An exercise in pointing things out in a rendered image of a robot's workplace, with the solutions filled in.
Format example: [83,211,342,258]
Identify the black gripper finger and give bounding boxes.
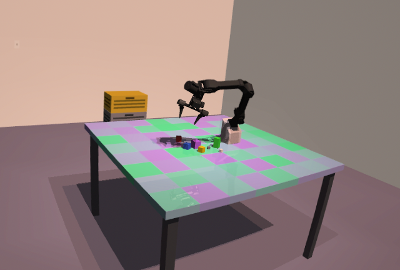
[194,114,205,125]
[178,105,184,118]

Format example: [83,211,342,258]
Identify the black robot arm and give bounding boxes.
[184,79,254,128]

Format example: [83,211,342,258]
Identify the blue cube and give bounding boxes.
[183,142,191,150]

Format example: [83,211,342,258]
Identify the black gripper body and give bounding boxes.
[177,95,209,116]

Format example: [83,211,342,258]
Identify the yellow block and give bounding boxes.
[198,146,206,153]

